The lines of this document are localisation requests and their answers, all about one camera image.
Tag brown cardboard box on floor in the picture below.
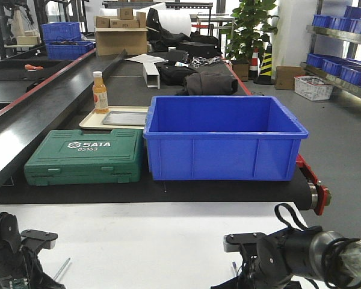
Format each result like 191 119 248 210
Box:
275 66 305 90

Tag stacked blue bins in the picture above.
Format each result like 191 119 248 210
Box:
41 22 94 60

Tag red conveyor end bracket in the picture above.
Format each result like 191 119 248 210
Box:
296 154 332 216

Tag green potted plant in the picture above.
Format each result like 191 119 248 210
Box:
221 0 279 61

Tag small metal tray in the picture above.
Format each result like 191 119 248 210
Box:
102 111 147 126

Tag white square tube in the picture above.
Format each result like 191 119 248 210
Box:
143 63 160 89

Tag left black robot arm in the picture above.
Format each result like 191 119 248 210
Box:
0 212 65 288

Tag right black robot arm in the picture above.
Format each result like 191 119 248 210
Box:
217 203 361 288

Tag yellow black traffic cone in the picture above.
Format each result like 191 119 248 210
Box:
253 44 274 85

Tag red white traffic cone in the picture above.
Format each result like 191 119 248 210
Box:
248 48 258 79

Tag green black cross screwdriver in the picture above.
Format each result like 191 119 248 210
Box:
53 258 71 281

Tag green SATA tool case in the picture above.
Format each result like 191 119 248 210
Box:
23 129 144 186

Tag beige plastic tray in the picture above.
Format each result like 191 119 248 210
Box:
79 106 148 130

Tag large cardboard box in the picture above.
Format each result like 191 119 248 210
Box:
95 28 148 56

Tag dark folded jacket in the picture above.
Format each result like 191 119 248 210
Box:
176 72 238 96

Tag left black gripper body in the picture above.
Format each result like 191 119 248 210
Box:
5 229 66 289

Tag large blue plastic bin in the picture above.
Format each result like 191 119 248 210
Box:
143 96 309 181

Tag white printed crate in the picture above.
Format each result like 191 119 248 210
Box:
294 76 334 101

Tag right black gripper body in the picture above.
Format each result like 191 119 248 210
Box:
211 232 266 288

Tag orange juice bottle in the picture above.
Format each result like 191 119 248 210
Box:
92 71 109 114

